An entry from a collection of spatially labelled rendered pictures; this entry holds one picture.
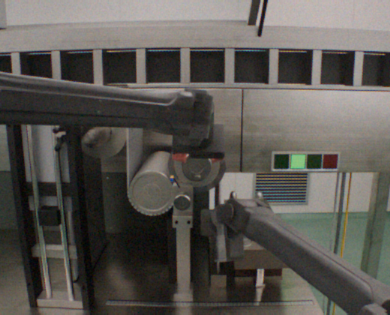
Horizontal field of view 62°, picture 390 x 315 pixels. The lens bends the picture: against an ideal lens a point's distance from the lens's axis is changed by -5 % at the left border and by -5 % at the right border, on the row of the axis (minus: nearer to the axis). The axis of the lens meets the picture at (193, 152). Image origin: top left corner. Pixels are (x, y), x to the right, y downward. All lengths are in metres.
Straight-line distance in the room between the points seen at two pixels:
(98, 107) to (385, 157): 1.17
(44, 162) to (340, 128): 0.97
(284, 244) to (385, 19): 3.60
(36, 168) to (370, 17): 3.61
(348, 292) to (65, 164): 0.64
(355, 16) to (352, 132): 2.70
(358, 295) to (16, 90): 0.47
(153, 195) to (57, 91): 0.60
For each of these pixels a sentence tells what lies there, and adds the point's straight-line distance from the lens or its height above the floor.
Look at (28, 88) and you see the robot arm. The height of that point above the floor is 1.46.
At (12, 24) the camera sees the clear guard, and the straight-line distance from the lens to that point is 1.38.
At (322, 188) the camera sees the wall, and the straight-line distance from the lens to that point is 3.93.
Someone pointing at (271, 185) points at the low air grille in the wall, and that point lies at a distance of 3.74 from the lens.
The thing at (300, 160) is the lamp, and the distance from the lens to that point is 1.26.
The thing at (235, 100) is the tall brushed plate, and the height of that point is 1.40.
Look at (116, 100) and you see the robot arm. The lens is 0.39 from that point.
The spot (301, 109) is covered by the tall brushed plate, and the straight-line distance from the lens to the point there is 1.24.
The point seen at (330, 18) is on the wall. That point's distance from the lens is 3.82.
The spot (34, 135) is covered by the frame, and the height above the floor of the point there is 1.34.
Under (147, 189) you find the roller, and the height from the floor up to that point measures 1.18.
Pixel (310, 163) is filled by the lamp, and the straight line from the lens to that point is 1.27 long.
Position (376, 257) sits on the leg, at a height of 0.70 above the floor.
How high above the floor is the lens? 1.46
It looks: 11 degrees down
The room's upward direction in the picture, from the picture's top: straight up
